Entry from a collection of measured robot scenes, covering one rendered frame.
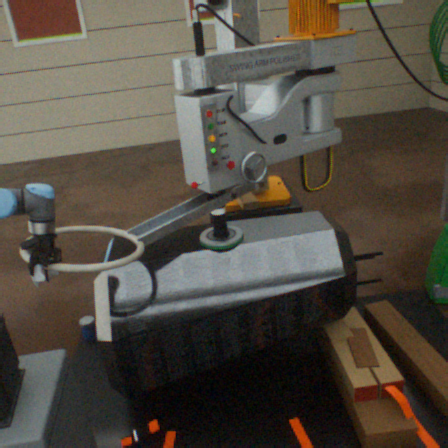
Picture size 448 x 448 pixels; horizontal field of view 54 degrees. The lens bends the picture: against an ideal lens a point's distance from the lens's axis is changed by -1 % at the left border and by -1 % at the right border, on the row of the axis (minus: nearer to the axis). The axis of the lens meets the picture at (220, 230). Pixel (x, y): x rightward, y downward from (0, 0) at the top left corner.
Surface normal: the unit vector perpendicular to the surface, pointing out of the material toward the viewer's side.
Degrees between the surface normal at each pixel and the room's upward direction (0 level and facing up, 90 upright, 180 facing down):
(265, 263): 45
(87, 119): 90
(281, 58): 90
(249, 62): 90
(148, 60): 90
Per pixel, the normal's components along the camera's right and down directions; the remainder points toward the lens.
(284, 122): 0.56, 0.29
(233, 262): 0.04, -0.36
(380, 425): -0.11, -0.90
